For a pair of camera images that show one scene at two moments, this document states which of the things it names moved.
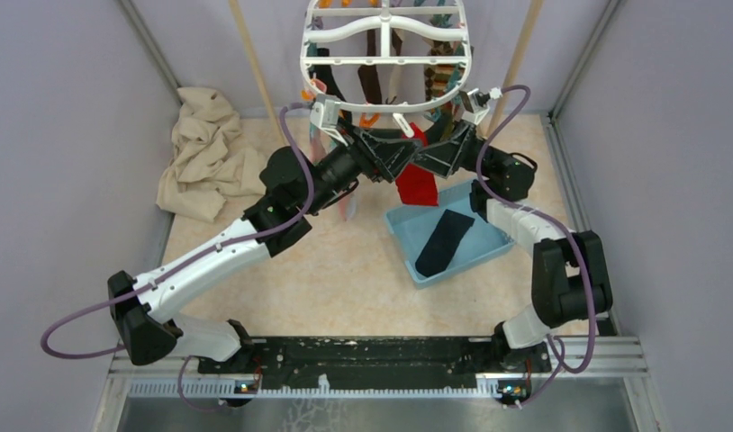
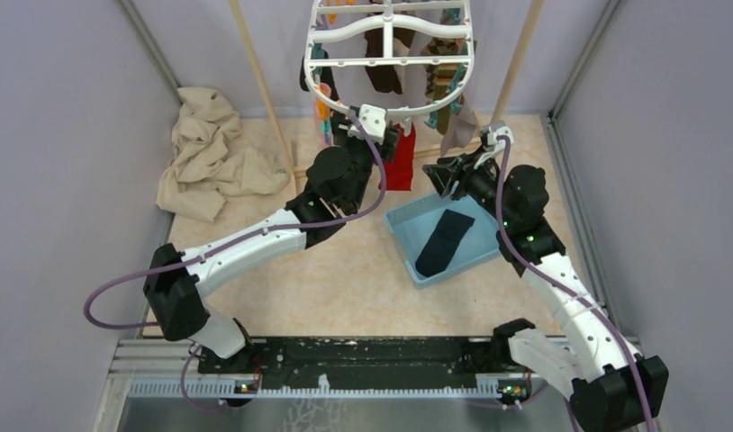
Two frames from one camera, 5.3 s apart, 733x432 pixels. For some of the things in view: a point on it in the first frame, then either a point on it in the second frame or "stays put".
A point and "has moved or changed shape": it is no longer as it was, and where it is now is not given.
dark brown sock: [367, 74] to [385, 78]
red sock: [416, 187] has moved or changed shape
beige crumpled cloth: [206, 164] stays put
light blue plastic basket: [411, 226] stays put
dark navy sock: [437, 254] stays put
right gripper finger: [462, 136] to [466, 162]
